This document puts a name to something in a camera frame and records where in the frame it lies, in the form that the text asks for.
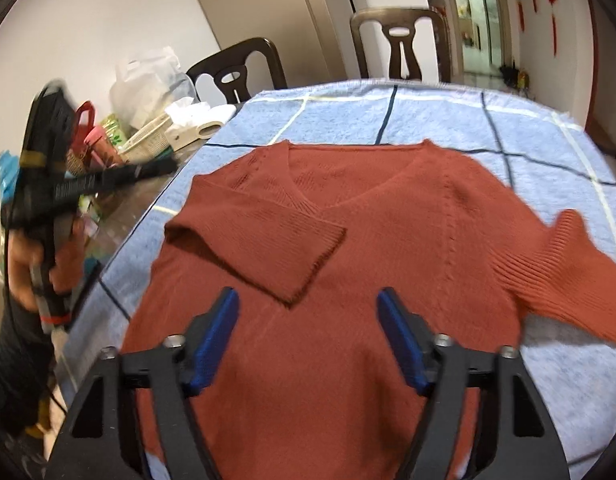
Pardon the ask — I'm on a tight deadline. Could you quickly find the person's left hand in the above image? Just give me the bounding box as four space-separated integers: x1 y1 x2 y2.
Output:
7 216 89 313

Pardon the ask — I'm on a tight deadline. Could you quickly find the blue checked table blanket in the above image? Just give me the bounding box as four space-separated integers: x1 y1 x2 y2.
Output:
56 80 616 479

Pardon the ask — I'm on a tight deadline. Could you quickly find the red bag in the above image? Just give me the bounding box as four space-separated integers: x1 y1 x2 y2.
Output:
70 101 95 159

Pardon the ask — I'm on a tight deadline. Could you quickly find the green printed package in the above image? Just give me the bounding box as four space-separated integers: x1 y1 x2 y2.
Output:
100 113 128 148

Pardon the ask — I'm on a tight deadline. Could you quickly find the white plastic bag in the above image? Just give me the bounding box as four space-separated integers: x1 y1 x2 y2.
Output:
109 47 197 136

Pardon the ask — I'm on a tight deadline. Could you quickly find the white tissue box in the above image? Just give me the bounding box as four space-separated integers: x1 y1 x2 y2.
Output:
165 96 236 152

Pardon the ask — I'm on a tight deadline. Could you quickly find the dark wooden chair right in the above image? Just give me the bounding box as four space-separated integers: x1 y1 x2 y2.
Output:
349 8 452 82

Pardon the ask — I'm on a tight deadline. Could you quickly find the rust red knit sweater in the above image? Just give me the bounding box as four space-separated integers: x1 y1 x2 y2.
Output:
123 142 616 479

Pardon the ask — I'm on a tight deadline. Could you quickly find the dark wooden chair left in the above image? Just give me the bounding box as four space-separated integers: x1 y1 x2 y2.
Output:
186 37 287 105

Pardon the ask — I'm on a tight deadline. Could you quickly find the dark wooden chair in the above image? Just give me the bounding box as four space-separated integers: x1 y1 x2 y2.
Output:
349 8 452 82
186 37 287 105

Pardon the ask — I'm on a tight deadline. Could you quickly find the blue plastic item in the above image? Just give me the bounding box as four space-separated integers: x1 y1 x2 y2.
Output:
0 151 19 204

